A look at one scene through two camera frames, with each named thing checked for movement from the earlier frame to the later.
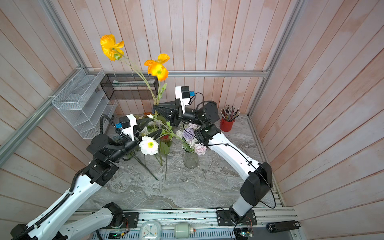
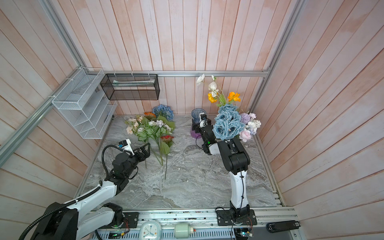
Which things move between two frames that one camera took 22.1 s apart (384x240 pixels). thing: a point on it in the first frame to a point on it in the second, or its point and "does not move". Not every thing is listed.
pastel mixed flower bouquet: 187,135 to 251,127
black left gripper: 137,138 to 146,154
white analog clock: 150,230 does not move
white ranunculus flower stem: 148,146 to 212,85
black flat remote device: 275,227 does not move
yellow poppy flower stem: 156,70 to 232,96
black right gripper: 174,112 to 196,127
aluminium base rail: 202,224 does not move
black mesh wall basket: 129,87 does not move
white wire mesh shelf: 83,101 does not move
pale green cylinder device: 182,231 does not move
